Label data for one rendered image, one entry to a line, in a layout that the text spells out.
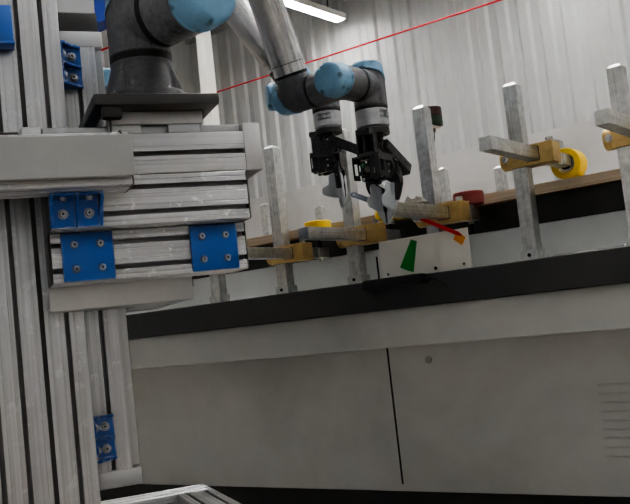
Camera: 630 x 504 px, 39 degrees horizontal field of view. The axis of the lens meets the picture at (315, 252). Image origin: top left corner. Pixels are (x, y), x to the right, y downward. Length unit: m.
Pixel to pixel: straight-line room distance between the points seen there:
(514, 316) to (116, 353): 0.95
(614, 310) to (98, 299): 1.13
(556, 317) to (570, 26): 8.10
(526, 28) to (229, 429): 7.92
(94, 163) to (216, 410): 1.69
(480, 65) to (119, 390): 9.03
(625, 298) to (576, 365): 0.33
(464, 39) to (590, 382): 8.55
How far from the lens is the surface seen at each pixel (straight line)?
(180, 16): 1.61
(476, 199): 2.35
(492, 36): 10.54
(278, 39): 2.01
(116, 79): 1.68
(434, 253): 2.26
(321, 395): 2.75
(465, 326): 2.25
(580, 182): 2.32
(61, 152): 1.48
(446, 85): 10.69
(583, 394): 2.37
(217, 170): 1.64
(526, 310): 2.18
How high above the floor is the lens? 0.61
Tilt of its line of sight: 5 degrees up
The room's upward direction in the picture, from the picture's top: 6 degrees counter-clockwise
